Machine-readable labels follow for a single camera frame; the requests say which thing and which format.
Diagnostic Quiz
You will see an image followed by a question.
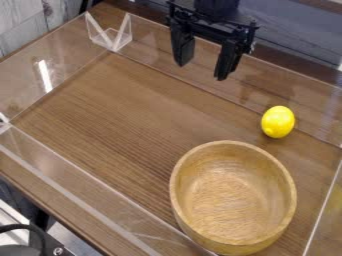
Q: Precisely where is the brown wooden bowl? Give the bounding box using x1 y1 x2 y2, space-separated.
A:
169 140 297 256

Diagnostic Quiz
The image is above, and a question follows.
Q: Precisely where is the clear acrylic tray enclosure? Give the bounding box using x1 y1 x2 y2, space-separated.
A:
0 10 342 256

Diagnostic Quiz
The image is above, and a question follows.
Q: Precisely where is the black cable bottom left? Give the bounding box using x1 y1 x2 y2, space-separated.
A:
0 223 48 256

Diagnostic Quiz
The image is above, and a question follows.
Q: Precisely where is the black metal bracket with screw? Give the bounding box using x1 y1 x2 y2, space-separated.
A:
27 224 76 256

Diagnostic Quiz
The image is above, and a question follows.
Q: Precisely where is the yellow lemon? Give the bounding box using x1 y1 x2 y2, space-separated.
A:
260 106 295 139

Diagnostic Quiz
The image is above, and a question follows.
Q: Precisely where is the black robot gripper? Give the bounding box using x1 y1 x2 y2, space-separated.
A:
166 0 259 81

